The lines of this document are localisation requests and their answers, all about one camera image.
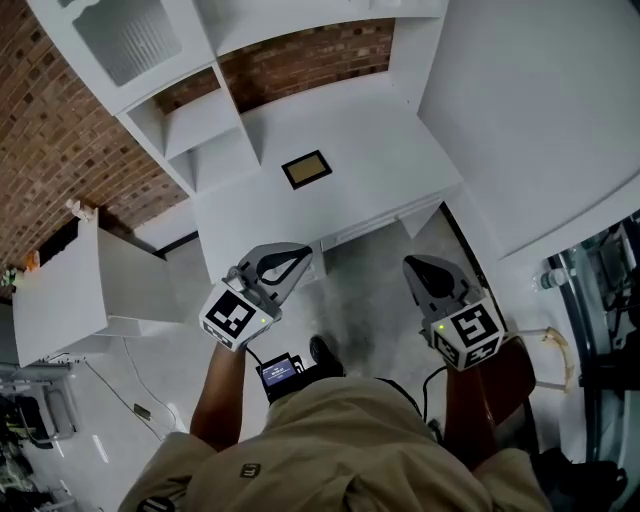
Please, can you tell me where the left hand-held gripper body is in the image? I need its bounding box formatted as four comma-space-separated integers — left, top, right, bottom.
198, 242, 315, 351

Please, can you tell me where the black bag with straps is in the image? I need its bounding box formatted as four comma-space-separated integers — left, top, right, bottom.
0, 393, 54, 450

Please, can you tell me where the white low cabinet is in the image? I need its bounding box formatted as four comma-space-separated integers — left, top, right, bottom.
10, 213, 202, 369

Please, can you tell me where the white cable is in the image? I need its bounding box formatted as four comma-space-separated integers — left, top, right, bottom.
83, 337, 180, 442

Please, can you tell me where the grey metal stand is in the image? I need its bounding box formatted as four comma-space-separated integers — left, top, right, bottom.
0, 361, 80, 442

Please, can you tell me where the white desk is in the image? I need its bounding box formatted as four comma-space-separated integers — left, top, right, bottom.
191, 102, 464, 297

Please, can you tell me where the person's left forearm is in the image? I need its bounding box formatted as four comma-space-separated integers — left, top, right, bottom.
189, 342, 251, 453

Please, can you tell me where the person's beige shirt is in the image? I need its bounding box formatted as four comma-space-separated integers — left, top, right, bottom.
117, 374, 552, 512

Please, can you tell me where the black framed glass door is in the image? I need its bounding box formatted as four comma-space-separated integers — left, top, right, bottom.
545, 210, 640, 464

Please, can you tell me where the white louvred cabinet door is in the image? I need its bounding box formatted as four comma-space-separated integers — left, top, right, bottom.
25, 0, 217, 117

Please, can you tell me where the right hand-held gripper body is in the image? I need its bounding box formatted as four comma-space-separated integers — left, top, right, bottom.
402, 254, 505, 372

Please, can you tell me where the black device with screen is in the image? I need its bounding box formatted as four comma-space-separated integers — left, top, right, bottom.
255, 352, 307, 404

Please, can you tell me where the white shelf unit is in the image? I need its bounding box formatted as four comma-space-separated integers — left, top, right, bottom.
114, 0, 450, 197

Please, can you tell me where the person's right forearm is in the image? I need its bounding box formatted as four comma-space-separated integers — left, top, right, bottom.
441, 363, 501, 472

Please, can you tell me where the white tall wardrobe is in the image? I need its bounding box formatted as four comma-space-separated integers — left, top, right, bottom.
416, 0, 640, 262

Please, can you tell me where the person's black shoe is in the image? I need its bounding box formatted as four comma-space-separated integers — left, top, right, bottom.
308, 334, 346, 377

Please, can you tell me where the black picture frame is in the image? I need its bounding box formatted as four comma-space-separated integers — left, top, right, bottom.
280, 149, 334, 192

